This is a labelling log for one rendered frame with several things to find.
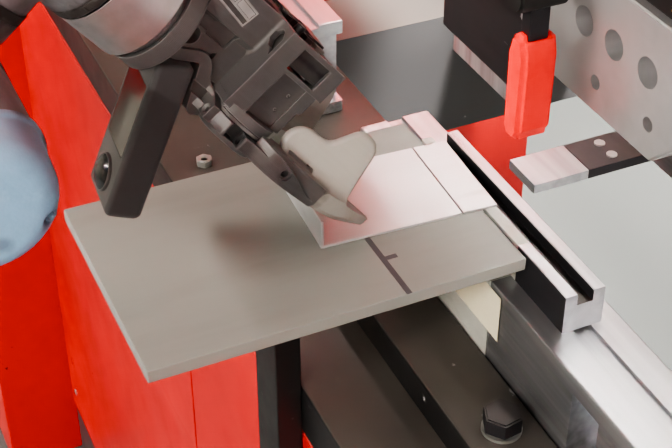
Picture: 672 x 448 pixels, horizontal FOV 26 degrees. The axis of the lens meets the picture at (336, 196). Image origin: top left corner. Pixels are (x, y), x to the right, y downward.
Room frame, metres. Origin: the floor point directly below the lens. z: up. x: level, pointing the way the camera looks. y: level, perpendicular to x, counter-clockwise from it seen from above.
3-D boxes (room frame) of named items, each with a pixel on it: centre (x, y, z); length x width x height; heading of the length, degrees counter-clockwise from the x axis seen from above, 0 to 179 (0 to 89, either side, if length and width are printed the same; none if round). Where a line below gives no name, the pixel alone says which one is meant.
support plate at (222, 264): (0.78, 0.03, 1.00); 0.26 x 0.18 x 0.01; 115
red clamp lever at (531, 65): (0.67, -0.11, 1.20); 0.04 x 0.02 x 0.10; 115
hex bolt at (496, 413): (0.69, -0.11, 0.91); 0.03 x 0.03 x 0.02
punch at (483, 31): (0.84, -0.10, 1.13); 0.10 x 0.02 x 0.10; 25
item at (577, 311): (0.81, -0.12, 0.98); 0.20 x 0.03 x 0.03; 25
